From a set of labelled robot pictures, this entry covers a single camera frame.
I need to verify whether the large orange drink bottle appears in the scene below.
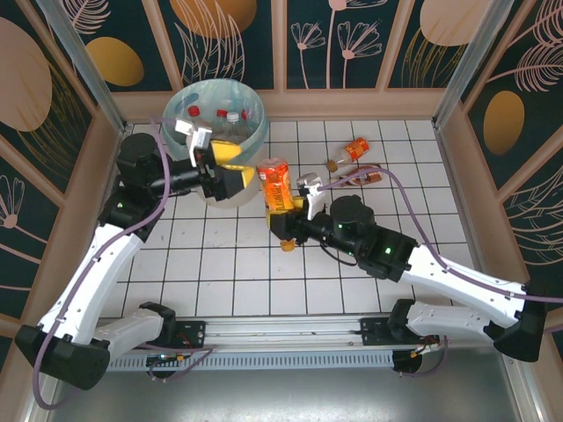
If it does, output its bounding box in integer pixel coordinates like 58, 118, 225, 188
256, 156, 304, 252

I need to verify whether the clear bottle whitish cap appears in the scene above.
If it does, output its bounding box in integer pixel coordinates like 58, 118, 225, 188
226, 112, 243, 144

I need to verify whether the brown drink bottle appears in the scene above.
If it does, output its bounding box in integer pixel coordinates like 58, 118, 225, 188
329, 164, 383, 189

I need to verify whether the small orange bottle brown cap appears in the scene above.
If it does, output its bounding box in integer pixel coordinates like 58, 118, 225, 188
325, 137, 371, 172

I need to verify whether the white ribbed waste bin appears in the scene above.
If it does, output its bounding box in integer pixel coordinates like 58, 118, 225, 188
160, 78, 270, 208

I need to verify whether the grey metal sheet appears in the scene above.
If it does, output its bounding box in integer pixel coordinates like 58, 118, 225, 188
26, 346, 545, 422

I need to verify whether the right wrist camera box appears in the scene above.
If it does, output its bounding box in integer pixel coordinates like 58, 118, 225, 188
296, 172, 325, 221

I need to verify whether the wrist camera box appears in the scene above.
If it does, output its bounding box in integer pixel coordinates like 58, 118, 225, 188
296, 172, 325, 221
174, 118, 213, 163

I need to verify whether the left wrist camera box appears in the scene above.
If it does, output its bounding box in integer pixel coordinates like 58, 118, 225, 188
174, 118, 213, 163

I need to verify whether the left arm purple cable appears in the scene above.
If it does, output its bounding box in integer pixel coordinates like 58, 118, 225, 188
33, 116, 216, 412

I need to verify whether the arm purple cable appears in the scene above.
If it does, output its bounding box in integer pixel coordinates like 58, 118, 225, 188
318, 169, 563, 379
33, 116, 216, 412

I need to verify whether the aluminium side rail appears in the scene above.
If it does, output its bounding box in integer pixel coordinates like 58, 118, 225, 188
433, 122, 501, 313
65, 122, 135, 320

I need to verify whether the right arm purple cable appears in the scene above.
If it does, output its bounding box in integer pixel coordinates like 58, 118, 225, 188
318, 169, 563, 379

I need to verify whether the aluminium frame post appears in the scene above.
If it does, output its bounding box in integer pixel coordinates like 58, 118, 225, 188
37, 0, 133, 133
433, 0, 518, 129

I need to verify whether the dark floral wall panel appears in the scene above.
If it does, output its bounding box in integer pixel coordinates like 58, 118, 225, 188
0, 131, 67, 317
501, 144, 563, 313
285, 0, 388, 91
56, 0, 175, 93
461, 0, 563, 190
386, 0, 485, 89
0, 0, 96, 197
157, 0, 276, 91

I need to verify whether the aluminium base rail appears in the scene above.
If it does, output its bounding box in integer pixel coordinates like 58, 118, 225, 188
46, 310, 518, 352

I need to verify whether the white slotted cable duct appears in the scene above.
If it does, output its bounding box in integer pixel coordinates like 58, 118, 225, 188
105, 351, 395, 371

